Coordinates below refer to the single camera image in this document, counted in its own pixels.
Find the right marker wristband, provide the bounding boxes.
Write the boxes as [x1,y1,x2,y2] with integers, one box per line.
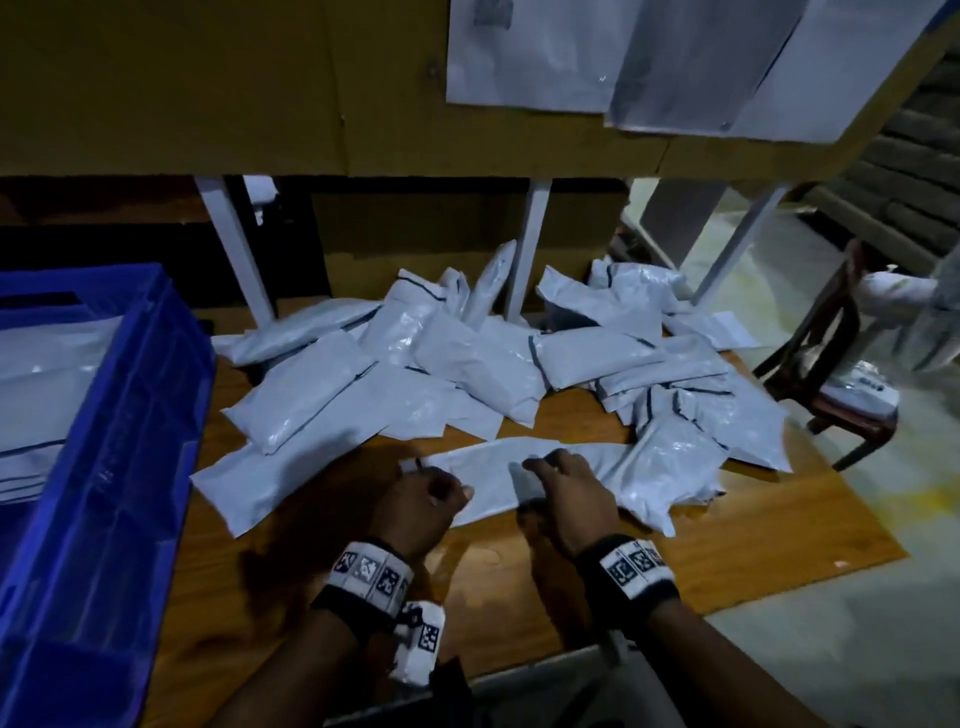
[577,532,681,632]

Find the person's left forearm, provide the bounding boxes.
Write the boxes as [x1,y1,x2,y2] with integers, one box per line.
[210,607,377,728]

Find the brown wooden chair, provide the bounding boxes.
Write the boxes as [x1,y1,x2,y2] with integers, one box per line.
[754,240,902,471]

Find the left marker wristband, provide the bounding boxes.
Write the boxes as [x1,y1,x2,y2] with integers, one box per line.
[312,540,417,632]

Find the pile of grey mailer bags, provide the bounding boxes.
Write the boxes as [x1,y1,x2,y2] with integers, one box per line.
[190,240,794,539]

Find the person's left hand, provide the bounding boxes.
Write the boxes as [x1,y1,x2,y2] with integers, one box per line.
[367,465,476,564]

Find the wooden table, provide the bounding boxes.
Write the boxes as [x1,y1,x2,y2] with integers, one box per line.
[142,300,909,728]

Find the white metal shelf leg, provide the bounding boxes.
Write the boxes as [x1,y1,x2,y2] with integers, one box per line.
[195,175,279,329]
[693,183,789,309]
[502,180,554,321]

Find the marker wristband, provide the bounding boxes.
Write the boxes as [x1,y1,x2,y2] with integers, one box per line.
[312,540,417,632]
[577,532,681,632]

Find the white printed paper sheet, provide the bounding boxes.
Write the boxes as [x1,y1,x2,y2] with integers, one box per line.
[727,0,947,146]
[447,0,647,116]
[607,0,812,137]

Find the packed white bags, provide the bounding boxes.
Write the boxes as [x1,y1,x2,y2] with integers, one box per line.
[0,315,125,504]

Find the blue plastic crate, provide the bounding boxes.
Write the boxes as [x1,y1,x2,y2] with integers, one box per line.
[0,264,216,728]

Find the person's right hand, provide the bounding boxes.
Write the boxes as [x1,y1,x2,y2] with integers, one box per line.
[520,447,624,557]

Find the white standing fan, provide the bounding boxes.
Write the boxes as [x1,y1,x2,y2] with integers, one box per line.
[855,247,960,374]

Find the grey mailer bag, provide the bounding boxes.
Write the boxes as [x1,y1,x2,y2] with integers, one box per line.
[397,435,632,530]

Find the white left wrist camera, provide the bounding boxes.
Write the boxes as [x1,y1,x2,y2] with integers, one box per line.
[390,600,447,687]

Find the person's right forearm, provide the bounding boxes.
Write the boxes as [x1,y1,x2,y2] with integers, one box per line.
[637,600,827,728]

